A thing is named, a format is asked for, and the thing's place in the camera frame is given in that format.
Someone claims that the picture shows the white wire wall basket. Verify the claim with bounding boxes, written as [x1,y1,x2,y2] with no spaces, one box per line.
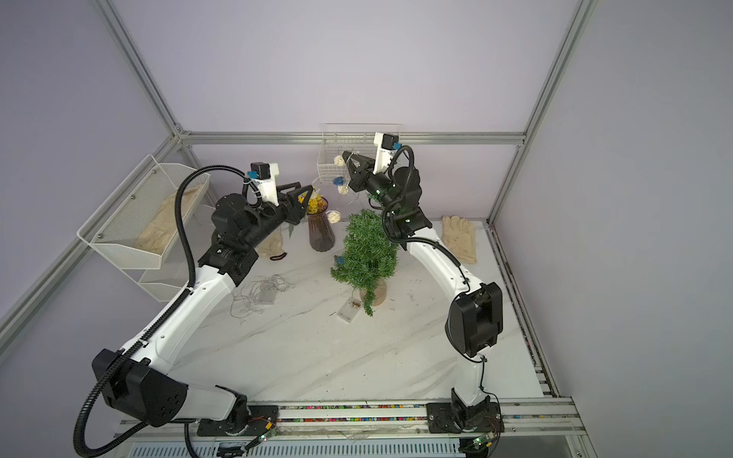
[317,123,402,184]

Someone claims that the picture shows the clear battery box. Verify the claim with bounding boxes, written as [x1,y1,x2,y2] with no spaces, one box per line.
[337,298,362,324]

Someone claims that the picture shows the cream glove in bin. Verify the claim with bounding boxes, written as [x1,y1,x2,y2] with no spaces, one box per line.
[134,192,177,255]

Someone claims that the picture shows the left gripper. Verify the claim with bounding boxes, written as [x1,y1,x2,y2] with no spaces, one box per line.
[243,184,313,252]

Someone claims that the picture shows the yellow flowers in vase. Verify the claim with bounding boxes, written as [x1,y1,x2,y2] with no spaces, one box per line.
[307,190,335,252]

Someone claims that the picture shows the cream glove right table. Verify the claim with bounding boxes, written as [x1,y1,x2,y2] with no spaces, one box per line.
[441,216,477,265]

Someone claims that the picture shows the small green christmas tree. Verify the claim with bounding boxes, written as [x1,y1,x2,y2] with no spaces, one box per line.
[330,210,398,317]

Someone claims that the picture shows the white mesh upper shelf bin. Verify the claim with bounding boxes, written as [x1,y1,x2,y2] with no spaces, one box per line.
[77,155,194,270]

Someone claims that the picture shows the white mesh lower shelf bin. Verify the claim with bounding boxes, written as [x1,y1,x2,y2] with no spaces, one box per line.
[137,204,215,303]

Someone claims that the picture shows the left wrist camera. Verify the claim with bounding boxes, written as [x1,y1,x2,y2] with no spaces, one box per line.
[247,161,280,206]

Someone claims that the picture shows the white mesh shelf bin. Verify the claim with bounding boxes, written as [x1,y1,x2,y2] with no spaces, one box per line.
[137,204,215,303]
[77,155,194,270]

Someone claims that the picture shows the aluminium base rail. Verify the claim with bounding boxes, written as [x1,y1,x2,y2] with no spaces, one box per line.
[111,396,588,445]

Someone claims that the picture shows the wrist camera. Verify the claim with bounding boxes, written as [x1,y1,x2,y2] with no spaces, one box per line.
[372,132,401,174]
[247,161,280,206]

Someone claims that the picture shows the cream glove left table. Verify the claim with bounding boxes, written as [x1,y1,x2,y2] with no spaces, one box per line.
[256,228,286,261]

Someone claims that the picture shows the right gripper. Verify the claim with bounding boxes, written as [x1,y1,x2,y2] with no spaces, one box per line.
[347,153,404,219]

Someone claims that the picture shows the loose string light pile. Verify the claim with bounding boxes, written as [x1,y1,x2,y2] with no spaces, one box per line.
[229,274,295,322]

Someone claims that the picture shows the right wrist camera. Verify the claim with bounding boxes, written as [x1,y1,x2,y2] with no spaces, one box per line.
[372,132,401,174]

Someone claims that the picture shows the cream glove table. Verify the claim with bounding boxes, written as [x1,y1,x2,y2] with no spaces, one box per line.
[256,228,286,261]
[441,216,477,265]

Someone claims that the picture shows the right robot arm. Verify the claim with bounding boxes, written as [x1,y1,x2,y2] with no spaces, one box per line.
[341,145,504,434]

